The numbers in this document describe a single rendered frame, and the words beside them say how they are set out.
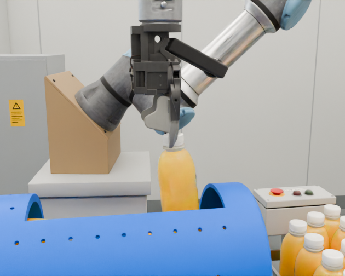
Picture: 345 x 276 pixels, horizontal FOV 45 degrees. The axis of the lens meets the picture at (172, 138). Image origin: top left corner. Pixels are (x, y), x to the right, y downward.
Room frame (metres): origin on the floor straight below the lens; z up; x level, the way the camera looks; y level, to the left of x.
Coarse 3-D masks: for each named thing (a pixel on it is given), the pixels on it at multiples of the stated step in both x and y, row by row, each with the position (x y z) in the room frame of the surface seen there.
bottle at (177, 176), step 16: (160, 160) 0.72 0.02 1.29; (176, 160) 0.71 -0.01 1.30; (192, 160) 0.73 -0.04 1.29; (160, 176) 0.72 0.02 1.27; (176, 176) 0.70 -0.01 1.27; (192, 176) 0.72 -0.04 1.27; (160, 192) 0.73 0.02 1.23; (176, 192) 0.70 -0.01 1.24; (192, 192) 0.71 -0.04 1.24; (176, 208) 0.70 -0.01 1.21; (192, 208) 0.71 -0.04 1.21
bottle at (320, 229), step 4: (308, 224) 0.91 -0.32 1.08; (312, 224) 0.91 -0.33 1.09; (324, 224) 0.91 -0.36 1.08; (308, 228) 0.91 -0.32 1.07; (312, 228) 0.91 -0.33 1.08; (316, 228) 0.91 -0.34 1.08; (320, 228) 0.91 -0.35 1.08; (324, 228) 0.91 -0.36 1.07; (308, 232) 0.91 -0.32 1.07; (312, 232) 0.90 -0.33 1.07; (316, 232) 0.90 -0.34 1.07; (320, 232) 0.90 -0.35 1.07; (324, 232) 0.90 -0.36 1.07; (324, 236) 0.90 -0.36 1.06; (328, 236) 0.91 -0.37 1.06; (324, 240) 0.89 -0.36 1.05; (328, 240) 0.90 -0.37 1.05; (324, 244) 0.89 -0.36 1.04; (328, 244) 0.90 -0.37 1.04; (324, 248) 0.89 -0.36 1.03; (328, 248) 0.90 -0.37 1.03
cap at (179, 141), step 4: (164, 136) 0.73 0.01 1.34; (168, 136) 0.72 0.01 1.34; (180, 136) 0.72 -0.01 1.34; (164, 140) 0.73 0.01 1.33; (168, 140) 0.72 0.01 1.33; (176, 140) 0.72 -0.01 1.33; (180, 140) 0.72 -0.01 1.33; (164, 144) 0.73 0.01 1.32; (168, 144) 0.72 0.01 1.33; (176, 144) 0.72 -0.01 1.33; (180, 144) 0.72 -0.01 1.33
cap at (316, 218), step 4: (308, 212) 0.93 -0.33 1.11; (312, 212) 0.93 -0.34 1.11; (316, 212) 0.93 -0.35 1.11; (320, 212) 0.93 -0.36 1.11; (308, 216) 0.92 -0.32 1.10; (312, 216) 0.91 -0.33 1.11; (316, 216) 0.91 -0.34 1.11; (320, 216) 0.91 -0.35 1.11; (324, 216) 0.91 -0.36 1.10; (308, 220) 0.92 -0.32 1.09; (312, 220) 0.91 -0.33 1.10; (316, 220) 0.90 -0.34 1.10; (320, 220) 0.90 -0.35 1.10; (316, 224) 0.90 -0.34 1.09; (320, 224) 0.91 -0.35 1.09
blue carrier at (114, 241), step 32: (224, 192) 0.73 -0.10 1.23; (0, 224) 0.62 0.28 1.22; (32, 224) 0.63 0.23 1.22; (64, 224) 0.63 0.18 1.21; (96, 224) 0.64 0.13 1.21; (128, 224) 0.64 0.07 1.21; (160, 224) 0.65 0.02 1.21; (192, 224) 0.65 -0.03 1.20; (224, 224) 0.66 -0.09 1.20; (256, 224) 0.66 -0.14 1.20; (0, 256) 0.58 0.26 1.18; (32, 256) 0.59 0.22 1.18; (64, 256) 0.59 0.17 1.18; (96, 256) 0.60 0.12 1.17; (128, 256) 0.60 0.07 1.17; (160, 256) 0.61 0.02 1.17; (192, 256) 0.62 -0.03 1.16; (224, 256) 0.62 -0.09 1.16; (256, 256) 0.63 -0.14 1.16
